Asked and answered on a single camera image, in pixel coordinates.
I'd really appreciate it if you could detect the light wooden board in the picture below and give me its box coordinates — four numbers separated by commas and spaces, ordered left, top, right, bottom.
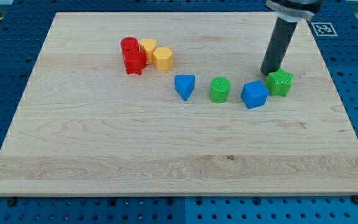
0, 12, 358, 197

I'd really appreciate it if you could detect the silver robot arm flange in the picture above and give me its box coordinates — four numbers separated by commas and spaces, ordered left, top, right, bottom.
265, 0, 324, 22

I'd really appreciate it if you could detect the black bolt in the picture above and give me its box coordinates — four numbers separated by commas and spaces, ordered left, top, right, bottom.
6, 197, 17, 207
351, 195, 358, 205

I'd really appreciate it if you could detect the yellow heart block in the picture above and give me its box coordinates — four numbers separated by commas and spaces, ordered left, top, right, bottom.
139, 39, 157, 63

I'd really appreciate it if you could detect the green star block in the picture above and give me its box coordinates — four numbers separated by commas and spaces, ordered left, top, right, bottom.
265, 68, 293, 97

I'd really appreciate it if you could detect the red star block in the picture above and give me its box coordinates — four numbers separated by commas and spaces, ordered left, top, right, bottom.
124, 50, 146, 75

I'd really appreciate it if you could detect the yellow hexagon block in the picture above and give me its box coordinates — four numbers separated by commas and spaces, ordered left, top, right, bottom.
153, 47, 173, 71

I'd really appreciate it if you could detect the blue cube block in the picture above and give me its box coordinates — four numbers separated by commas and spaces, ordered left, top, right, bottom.
241, 80, 269, 109

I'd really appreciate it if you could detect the green cylinder block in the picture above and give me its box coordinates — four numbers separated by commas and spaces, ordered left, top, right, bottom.
209, 77, 231, 103

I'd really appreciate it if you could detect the white fiducial marker tag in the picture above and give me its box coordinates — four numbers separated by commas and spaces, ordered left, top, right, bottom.
311, 22, 337, 37

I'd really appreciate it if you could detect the black bolt front left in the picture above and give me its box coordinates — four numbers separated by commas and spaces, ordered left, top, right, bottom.
6, 197, 17, 207

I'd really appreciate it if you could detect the red cylinder block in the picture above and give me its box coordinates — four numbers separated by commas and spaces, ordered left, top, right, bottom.
120, 37, 140, 56

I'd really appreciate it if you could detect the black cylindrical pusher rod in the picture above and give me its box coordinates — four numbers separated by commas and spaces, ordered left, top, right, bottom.
260, 17, 297, 76

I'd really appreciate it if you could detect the black bolt front right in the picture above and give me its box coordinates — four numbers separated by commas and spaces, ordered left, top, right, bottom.
351, 195, 358, 205

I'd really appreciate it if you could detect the blue triangle block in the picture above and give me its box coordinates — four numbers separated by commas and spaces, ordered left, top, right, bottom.
174, 75, 195, 101

